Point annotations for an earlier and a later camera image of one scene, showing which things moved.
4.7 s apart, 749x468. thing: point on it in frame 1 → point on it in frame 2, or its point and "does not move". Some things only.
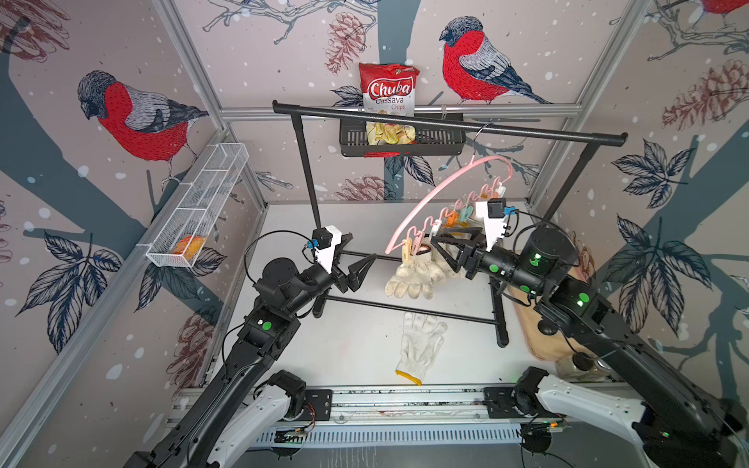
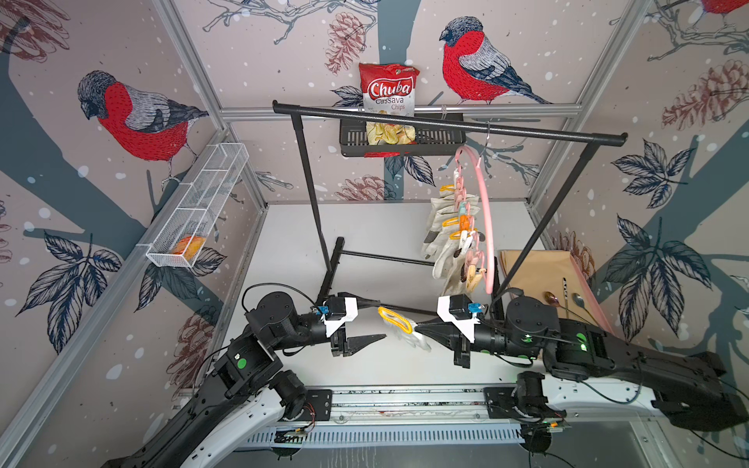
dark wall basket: [431, 139] does not move
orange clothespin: [452, 219] → [464, 222]
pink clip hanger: [486, 190] → [471, 257]
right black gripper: [473, 253] → [449, 336]
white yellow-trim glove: [422, 337] → [404, 329]
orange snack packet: [189, 247] does not move
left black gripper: [352, 280] → [351, 345]
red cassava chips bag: [388, 89] does not move
